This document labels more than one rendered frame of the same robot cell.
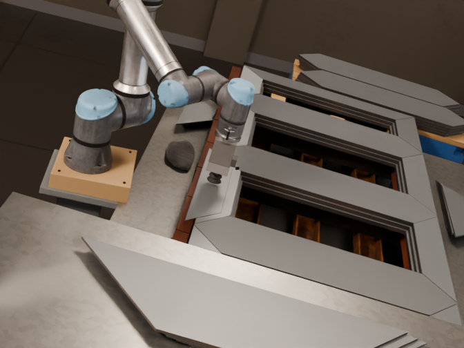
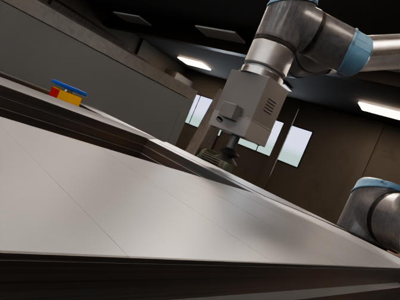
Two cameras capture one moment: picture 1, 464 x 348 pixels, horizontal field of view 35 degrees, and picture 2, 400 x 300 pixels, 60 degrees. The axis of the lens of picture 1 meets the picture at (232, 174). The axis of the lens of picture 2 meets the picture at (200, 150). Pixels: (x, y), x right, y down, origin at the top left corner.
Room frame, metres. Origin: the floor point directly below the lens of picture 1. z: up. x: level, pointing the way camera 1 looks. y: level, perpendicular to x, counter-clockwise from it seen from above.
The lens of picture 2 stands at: (2.24, -0.40, 0.89)
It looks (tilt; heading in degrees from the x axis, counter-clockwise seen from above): 2 degrees down; 136
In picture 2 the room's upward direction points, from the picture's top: 23 degrees clockwise
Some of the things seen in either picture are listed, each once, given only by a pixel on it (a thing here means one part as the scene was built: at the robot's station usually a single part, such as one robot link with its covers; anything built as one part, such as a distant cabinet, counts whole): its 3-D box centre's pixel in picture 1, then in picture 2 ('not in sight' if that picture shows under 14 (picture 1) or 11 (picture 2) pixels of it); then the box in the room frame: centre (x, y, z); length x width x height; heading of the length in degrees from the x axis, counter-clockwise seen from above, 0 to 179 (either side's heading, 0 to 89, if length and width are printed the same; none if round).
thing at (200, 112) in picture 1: (199, 112); not in sight; (2.61, 0.20, 0.70); 0.39 x 0.12 x 0.04; 2
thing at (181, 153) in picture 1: (180, 153); not in sight; (2.26, 0.20, 0.70); 0.20 x 0.10 x 0.03; 7
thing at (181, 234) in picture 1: (206, 163); not in sight; (2.07, 0.09, 0.80); 1.62 x 0.04 x 0.06; 2
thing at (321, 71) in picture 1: (380, 94); not in sight; (3.10, -0.52, 0.82); 0.80 x 0.40 x 0.06; 92
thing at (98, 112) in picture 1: (97, 114); (375, 210); (1.96, 0.45, 0.90); 0.13 x 0.12 x 0.14; 146
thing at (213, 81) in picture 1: (208, 85); (330, 47); (1.89, 0.14, 1.13); 0.11 x 0.11 x 0.08; 56
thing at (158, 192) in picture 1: (172, 157); not in sight; (2.26, 0.22, 0.67); 1.30 x 0.20 x 0.03; 2
